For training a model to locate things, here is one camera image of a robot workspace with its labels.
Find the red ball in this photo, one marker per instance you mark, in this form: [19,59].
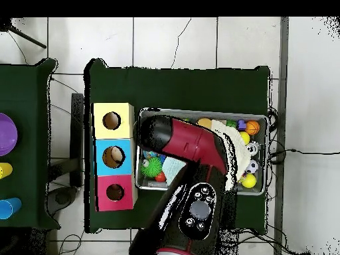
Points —
[160,177]

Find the clear mesh bin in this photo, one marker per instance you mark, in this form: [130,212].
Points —
[255,188]

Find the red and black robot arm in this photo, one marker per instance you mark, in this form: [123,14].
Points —
[186,143]

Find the dark green tablecloth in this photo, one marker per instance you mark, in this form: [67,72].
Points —
[186,85]

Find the blue cup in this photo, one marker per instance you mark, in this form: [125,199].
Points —
[9,208]

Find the yellow cup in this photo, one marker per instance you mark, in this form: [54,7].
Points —
[5,170]

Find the green spiky ball with eyes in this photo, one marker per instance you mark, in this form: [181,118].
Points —
[153,168]

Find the dark green side table cloth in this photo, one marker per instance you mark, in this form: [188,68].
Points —
[32,106]

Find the blue globe ball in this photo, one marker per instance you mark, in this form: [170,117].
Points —
[151,155]

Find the wooden box with three holes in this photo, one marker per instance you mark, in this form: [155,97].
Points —
[101,159]

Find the cream muslin cloth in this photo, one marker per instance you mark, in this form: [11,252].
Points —
[239,151]

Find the black tripod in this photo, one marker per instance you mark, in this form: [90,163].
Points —
[6,24]

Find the purple plate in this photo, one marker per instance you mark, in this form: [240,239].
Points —
[6,134]

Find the mint green muslin cloth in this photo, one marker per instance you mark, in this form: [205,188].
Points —
[172,169]

